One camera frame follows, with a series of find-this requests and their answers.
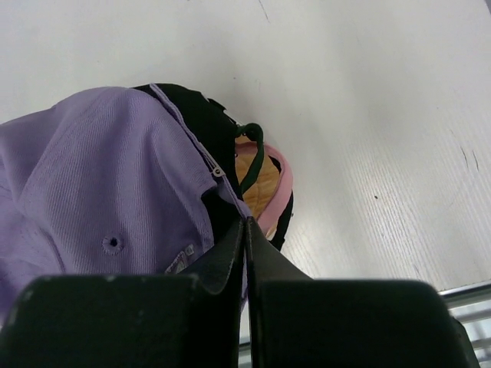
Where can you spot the lilac cap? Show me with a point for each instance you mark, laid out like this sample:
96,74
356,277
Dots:
107,181

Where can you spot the wooden hat stand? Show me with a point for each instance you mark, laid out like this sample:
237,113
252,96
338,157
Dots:
259,195

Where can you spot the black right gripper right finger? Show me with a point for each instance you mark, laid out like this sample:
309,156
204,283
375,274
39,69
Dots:
298,321

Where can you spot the dark green cap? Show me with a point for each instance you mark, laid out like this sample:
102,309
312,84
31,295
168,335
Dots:
255,134

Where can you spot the black cap gold logo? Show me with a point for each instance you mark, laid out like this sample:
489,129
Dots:
210,124

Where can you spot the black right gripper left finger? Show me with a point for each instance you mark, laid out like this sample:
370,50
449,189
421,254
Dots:
190,319

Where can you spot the pink cap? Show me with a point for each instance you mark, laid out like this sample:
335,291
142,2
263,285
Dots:
269,219

